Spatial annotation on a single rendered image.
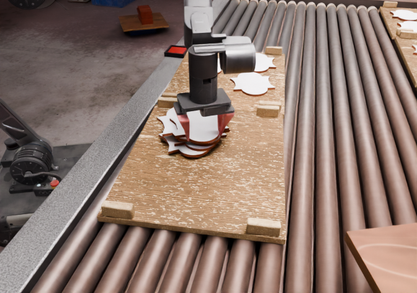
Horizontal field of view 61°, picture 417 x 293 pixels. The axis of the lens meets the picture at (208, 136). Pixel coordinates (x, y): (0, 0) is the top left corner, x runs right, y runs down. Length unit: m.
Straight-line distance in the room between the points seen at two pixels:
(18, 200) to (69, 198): 1.10
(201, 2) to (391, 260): 0.56
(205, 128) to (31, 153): 1.17
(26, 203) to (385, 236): 1.57
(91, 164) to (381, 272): 0.62
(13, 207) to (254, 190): 1.34
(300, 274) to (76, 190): 0.47
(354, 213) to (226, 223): 0.25
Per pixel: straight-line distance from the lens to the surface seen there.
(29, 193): 1.90
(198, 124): 0.82
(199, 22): 0.71
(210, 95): 0.71
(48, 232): 0.75
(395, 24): 1.79
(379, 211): 0.78
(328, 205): 0.76
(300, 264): 0.66
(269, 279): 0.63
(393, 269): 0.54
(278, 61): 1.27
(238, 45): 0.70
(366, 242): 0.56
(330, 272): 0.66
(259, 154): 0.82
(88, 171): 0.84
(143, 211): 0.70
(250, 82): 1.10
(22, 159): 1.82
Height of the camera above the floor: 1.45
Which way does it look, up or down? 36 degrees down
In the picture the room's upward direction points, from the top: straight up
